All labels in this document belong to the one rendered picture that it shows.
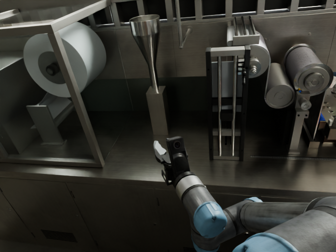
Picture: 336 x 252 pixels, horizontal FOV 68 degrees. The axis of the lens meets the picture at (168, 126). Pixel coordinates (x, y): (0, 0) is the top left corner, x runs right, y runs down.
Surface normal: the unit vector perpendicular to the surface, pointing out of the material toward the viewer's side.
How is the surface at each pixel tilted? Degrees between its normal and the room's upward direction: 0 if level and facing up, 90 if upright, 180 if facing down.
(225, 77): 90
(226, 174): 0
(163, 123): 90
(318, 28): 90
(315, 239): 5
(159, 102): 90
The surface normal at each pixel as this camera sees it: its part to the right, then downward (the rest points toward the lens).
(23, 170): -0.12, -0.82
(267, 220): -0.99, -0.11
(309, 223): -0.26, -0.95
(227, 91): -0.19, 0.57
